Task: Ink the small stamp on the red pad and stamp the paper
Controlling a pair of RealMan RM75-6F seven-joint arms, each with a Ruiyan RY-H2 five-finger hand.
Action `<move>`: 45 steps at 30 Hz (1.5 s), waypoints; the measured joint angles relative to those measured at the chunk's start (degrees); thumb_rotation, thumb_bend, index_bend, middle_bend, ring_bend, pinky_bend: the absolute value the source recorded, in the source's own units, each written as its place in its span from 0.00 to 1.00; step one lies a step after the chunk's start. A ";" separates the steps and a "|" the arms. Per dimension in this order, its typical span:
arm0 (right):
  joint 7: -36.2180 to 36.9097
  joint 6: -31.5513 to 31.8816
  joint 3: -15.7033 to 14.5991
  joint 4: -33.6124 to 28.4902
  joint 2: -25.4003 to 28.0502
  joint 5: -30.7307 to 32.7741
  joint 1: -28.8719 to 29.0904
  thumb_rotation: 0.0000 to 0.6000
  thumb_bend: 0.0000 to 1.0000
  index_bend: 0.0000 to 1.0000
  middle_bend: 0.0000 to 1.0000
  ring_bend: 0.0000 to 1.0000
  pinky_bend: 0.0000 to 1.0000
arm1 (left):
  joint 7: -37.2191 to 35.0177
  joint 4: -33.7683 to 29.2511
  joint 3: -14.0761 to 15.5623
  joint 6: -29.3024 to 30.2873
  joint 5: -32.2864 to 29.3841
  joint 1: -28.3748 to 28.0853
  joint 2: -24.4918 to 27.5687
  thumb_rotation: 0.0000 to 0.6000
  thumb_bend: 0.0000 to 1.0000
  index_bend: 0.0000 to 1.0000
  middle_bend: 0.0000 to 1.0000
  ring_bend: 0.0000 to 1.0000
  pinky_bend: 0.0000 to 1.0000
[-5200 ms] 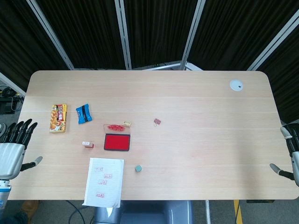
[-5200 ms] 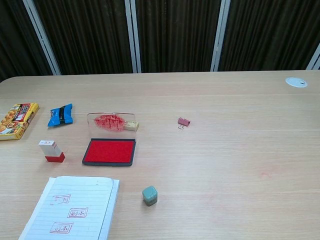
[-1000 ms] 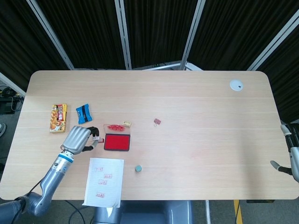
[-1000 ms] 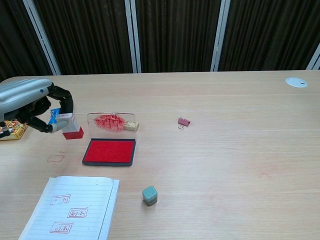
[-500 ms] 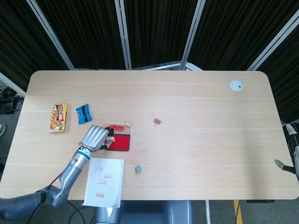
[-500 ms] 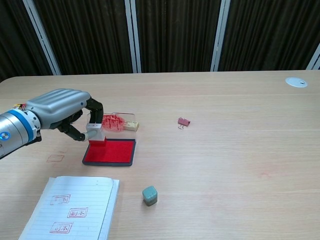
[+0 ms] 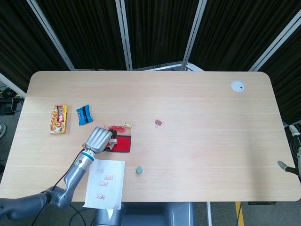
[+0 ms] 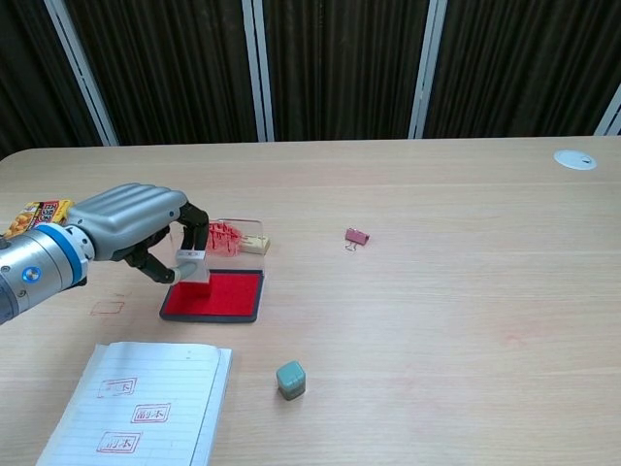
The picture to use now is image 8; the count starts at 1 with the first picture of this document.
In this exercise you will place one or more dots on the black pleated curtain panel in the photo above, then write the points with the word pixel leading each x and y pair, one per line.
pixel 339 68
pixel 524 63
pixel 170 68
pixel 34 82

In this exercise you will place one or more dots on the grey partition frame post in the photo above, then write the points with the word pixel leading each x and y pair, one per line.
pixel 610 114
pixel 82 73
pixel 259 73
pixel 427 68

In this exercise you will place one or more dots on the white lined notebook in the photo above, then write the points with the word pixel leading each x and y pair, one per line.
pixel 145 403

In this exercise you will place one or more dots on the white rubber stamp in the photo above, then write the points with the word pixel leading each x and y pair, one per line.
pixel 200 272

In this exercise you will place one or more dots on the small green cube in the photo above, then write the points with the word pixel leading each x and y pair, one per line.
pixel 291 381

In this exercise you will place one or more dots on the yellow snack box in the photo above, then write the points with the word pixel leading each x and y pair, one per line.
pixel 36 216

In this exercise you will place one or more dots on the red ink pad clear lid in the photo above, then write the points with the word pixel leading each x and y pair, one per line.
pixel 223 298

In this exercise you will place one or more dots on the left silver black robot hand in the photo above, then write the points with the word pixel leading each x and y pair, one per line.
pixel 126 213

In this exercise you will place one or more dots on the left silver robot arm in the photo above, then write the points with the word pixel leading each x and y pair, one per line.
pixel 34 272

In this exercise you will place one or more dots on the small beige eraser block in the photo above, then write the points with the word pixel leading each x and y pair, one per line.
pixel 254 244

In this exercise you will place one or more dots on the red binder clip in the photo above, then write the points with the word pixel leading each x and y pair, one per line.
pixel 356 236

